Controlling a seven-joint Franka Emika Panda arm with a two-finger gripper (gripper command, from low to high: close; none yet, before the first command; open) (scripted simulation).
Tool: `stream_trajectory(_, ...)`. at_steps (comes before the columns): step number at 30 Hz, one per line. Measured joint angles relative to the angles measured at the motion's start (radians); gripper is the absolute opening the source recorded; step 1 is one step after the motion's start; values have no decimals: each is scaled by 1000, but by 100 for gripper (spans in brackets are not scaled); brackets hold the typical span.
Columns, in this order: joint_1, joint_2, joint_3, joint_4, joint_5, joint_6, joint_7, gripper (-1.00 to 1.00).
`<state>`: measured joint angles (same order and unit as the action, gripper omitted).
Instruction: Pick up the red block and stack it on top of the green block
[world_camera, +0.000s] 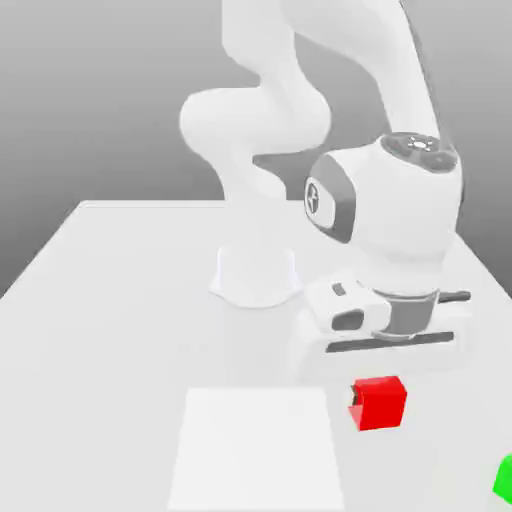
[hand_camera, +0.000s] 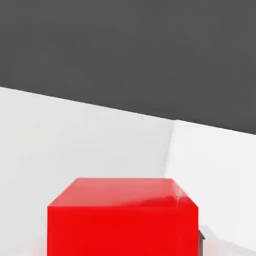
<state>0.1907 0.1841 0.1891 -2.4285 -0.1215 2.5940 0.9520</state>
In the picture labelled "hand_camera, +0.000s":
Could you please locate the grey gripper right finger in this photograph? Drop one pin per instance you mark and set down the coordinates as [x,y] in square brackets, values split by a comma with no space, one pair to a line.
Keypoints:
[216,246]

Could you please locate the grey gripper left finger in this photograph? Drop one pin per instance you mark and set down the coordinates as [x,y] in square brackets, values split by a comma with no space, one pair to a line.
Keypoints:
[34,251]

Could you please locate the small red cube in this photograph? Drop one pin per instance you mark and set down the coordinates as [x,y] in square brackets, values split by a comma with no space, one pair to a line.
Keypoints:
[122,230]

